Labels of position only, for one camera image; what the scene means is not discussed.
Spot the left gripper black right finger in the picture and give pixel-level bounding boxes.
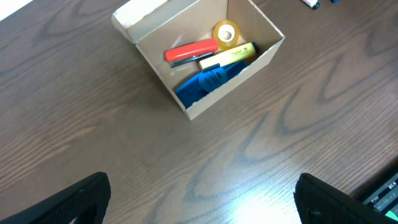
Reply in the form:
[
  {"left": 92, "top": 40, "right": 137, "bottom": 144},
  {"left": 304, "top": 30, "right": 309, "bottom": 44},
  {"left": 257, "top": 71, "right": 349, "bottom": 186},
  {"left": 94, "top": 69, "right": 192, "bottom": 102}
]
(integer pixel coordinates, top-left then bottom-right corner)
[{"left": 294, "top": 173, "right": 396, "bottom": 224}]

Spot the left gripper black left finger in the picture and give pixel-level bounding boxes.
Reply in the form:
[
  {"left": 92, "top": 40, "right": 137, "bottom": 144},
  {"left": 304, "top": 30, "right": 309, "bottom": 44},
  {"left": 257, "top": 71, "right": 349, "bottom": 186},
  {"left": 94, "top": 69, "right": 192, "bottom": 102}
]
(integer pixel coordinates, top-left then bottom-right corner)
[{"left": 1, "top": 172, "right": 111, "bottom": 224}]

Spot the blue plastic holder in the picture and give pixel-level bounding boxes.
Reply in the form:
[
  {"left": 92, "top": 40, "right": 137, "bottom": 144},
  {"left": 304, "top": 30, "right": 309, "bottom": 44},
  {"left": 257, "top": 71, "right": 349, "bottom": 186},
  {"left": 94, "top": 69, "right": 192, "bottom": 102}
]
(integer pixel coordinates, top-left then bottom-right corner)
[{"left": 175, "top": 60, "right": 248, "bottom": 108}]

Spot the yellow highlighter pen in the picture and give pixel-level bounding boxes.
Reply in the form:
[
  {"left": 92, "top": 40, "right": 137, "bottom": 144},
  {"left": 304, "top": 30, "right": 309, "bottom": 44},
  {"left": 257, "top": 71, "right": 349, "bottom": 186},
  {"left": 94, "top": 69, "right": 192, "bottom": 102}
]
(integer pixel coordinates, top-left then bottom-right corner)
[{"left": 198, "top": 42, "right": 259, "bottom": 72}]

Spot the yellow tape roll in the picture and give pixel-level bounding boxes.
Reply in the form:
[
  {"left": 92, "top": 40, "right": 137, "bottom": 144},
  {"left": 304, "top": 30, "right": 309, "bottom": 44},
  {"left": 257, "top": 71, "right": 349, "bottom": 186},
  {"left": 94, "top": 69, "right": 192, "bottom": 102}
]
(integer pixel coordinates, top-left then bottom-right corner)
[{"left": 213, "top": 21, "right": 240, "bottom": 50}]

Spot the black whiteboard marker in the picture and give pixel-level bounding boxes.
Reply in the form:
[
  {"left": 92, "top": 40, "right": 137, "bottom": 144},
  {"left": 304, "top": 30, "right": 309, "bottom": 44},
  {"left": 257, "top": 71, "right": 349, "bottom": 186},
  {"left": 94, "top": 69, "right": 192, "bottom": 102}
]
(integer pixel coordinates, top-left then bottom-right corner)
[{"left": 301, "top": 0, "right": 320, "bottom": 10}]

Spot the open cardboard box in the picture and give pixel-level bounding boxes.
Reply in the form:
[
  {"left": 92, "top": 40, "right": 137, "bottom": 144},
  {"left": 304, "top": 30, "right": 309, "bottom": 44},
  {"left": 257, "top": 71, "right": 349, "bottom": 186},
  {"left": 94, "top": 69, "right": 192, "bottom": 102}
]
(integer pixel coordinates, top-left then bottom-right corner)
[{"left": 111, "top": 0, "right": 285, "bottom": 119}]

